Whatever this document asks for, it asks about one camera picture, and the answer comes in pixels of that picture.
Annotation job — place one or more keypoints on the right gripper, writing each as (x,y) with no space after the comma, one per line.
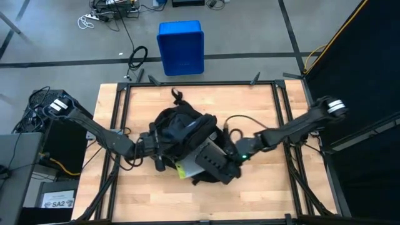
(247,150)

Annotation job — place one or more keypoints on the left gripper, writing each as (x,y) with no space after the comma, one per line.
(148,145)

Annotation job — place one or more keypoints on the black backpack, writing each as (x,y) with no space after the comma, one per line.
(181,131)

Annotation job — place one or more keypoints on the white and yellow pouch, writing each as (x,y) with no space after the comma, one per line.
(192,167)

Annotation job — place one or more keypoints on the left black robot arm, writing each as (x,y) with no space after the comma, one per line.
(93,131)

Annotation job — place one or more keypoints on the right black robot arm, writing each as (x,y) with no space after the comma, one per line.
(300,125)

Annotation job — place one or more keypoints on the black computer tower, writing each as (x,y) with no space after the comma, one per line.
(62,150)

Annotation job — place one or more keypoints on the blue plastic bin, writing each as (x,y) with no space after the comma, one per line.
(181,47)

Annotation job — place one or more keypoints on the grey box with label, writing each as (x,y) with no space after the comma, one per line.
(57,200)

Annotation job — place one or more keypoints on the black curtain panel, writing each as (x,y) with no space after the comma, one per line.
(359,78)

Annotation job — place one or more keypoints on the white power strip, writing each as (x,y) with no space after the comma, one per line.
(93,16)

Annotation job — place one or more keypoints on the black equipment box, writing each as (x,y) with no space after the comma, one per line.
(187,3)

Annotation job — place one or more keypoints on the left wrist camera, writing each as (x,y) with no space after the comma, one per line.
(160,164)

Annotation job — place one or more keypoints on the black table frame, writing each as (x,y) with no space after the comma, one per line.
(200,83)

